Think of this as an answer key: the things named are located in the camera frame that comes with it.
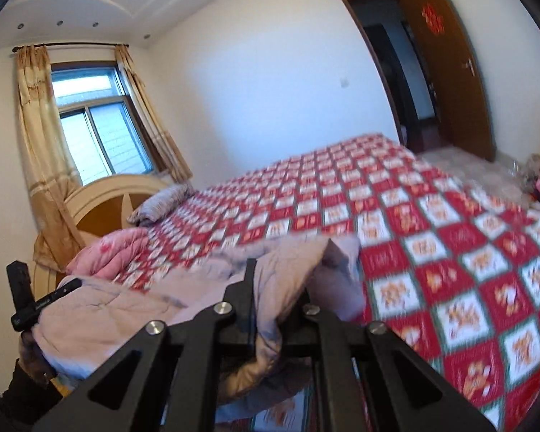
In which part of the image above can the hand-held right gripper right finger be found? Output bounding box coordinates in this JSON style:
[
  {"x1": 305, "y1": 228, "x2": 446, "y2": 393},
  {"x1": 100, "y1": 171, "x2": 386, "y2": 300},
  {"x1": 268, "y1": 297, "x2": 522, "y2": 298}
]
[{"x1": 283, "y1": 285, "x2": 498, "y2": 432}]

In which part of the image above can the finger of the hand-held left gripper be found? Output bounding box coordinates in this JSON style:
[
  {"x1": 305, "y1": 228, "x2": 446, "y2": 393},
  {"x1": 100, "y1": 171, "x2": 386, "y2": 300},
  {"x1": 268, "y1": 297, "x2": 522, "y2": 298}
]
[
  {"x1": 6, "y1": 260, "x2": 35, "y2": 316},
  {"x1": 10, "y1": 278, "x2": 83, "y2": 331}
]

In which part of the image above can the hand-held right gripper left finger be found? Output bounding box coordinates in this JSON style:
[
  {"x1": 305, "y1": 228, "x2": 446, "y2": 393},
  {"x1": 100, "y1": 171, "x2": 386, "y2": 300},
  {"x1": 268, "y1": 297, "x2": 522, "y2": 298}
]
[{"x1": 40, "y1": 258, "x2": 258, "y2": 432}]

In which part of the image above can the lilac quilted puffer jacket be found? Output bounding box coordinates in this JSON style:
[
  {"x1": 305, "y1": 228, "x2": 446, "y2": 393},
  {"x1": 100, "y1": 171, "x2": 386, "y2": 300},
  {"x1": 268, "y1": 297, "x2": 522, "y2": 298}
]
[{"x1": 31, "y1": 233, "x2": 375, "y2": 424}]

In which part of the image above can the person's left forearm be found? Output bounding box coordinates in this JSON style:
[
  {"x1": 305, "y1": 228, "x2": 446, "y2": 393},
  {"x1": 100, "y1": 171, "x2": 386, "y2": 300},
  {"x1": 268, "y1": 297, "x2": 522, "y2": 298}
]
[{"x1": 1, "y1": 359, "x2": 66, "y2": 426}]

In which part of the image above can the person's left hand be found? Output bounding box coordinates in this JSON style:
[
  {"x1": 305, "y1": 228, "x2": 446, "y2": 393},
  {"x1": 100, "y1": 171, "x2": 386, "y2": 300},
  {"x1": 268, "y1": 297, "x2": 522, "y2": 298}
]
[{"x1": 19, "y1": 329, "x2": 58, "y2": 387}]

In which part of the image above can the folded pink floral quilt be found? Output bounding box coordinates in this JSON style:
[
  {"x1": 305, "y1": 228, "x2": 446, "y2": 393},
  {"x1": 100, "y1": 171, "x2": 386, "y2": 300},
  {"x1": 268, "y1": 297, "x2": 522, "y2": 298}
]
[{"x1": 67, "y1": 228, "x2": 153, "y2": 288}]

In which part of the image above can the cream and wood headboard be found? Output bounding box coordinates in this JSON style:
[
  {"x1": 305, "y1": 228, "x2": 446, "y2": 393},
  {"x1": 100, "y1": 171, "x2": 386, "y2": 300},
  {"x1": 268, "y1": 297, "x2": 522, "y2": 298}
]
[{"x1": 31, "y1": 173, "x2": 177, "y2": 298}]

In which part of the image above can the striped pillow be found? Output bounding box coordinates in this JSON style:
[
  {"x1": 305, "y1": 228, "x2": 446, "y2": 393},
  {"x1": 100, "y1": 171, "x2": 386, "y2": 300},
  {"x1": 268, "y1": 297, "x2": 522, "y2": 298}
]
[{"x1": 128, "y1": 183, "x2": 195, "y2": 228}]

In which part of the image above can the bed with red printed sheet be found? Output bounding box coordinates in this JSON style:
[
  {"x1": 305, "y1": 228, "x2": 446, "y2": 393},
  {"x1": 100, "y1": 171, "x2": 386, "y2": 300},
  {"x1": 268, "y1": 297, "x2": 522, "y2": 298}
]
[{"x1": 69, "y1": 132, "x2": 540, "y2": 432}]

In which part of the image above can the large beige floral curtain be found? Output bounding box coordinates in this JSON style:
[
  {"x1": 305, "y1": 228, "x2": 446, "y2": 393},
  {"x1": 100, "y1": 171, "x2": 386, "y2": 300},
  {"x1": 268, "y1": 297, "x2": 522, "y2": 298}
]
[{"x1": 13, "y1": 45, "x2": 87, "y2": 275}]

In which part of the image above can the narrow beige floral curtain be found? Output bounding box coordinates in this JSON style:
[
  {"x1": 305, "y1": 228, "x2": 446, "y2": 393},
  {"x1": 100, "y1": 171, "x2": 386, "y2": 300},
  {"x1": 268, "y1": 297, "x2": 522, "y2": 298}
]
[{"x1": 113, "y1": 44, "x2": 194, "y2": 181}]

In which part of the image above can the dark curtain rod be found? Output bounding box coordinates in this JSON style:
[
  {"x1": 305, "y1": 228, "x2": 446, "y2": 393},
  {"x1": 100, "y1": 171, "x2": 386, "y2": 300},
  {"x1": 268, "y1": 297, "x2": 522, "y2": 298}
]
[{"x1": 11, "y1": 42, "x2": 131, "y2": 51}]

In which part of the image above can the brown wooden door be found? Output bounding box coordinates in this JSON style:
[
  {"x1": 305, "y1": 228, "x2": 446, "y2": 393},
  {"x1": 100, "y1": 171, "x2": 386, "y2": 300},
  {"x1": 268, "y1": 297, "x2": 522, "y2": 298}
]
[{"x1": 398, "y1": 0, "x2": 496, "y2": 163}]

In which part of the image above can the red paper door decoration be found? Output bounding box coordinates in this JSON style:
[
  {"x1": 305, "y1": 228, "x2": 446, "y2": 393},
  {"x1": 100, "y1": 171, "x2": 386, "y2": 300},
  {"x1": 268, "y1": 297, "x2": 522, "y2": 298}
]
[{"x1": 421, "y1": 3, "x2": 446, "y2": 35}]

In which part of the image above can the window with grey frame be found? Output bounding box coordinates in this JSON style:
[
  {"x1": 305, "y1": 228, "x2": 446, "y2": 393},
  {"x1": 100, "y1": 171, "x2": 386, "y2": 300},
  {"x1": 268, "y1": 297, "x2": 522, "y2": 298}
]
[{"x1": 50, "y1": 65, "x2": 157, "y2": 186}]

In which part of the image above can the dark wooden door frame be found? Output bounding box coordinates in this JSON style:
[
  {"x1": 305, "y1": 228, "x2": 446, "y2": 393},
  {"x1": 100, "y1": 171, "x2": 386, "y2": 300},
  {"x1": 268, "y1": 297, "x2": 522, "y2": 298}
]
[{"x1": 339, "y1": 0, "x2": 429, "y2": 154}]

